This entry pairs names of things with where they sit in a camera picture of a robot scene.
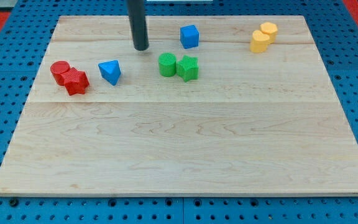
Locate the wooden board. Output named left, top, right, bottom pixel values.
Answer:
left=0, top=16, right=358, bottom=197

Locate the green star block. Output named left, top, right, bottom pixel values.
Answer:
left=176, top=55, right=199, bottom=82

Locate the red star block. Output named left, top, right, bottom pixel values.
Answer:
left=62, top=67, right=90, bottom=96

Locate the green cylinder block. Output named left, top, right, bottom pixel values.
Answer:
left=158, top=52, right=177, bottom=77

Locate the blue cube block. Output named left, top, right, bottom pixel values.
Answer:
left=180, top=25, right=200, bottom=49

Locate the blue triangle block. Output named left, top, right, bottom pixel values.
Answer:
left=98, top=60, right=121, bottom=86

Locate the yellow heart block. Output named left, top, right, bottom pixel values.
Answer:
left=250, top=30, right=270, bottom=53

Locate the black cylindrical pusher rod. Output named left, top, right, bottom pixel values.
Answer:
left=126, top=0, right=149, bottom=51

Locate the yellow hexagon block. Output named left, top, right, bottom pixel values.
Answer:
left=260, top=22, right=278, bottom=44

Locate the red cylinder block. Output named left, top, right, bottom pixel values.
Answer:
left=50, top=60, right=70, bottom=86

